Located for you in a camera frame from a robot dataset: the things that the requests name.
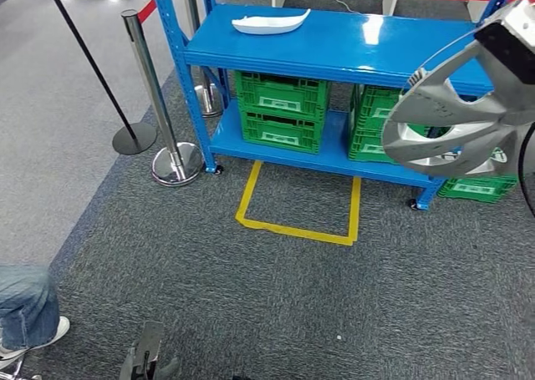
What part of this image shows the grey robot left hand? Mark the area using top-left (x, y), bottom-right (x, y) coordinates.
top-left (119, 344), bottom-right (181, 380)

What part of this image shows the silver wheel hubcap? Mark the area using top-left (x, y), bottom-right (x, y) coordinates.
top-left (381, 26), bottom-right (535, 180)

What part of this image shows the white plastic trim part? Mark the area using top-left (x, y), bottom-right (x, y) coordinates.
top-left (231, 8), bottom-right (311, 36)

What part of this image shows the blue metal shelf rack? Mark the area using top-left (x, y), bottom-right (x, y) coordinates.
top-left (149, 0), bottom-right (521, 211)

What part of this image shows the person's shoe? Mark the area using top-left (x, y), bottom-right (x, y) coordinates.
top-left (0, 315), bottom-right (71, 370)

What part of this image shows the person's leg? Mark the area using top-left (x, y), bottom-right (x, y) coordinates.
top-left (0, 264), bottom-right (60, 352)

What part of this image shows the metal chair base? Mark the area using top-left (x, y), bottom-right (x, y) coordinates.
top-left (0, 356), bottom-right (43, 380)

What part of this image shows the short red barrier belt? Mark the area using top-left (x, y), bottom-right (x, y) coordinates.
top-left (137, 0), bottom-right (181, 24)

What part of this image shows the black stanchion post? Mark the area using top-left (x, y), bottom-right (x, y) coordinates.
top-left (40, 0), bottom-right (158, 156)

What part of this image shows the chrome stanchion post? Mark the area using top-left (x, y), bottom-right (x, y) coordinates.
top-left (121, 9), bottom-right (205, 188)
top-left (181, 0), bottom-right (224, 119)

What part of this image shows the white floor cable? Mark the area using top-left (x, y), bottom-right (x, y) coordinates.
top-left (326, 0), bottom-right (360, 14)

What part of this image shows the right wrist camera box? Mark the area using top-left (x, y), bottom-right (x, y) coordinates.
top-left (474, 0), bottom-right (535, 86)

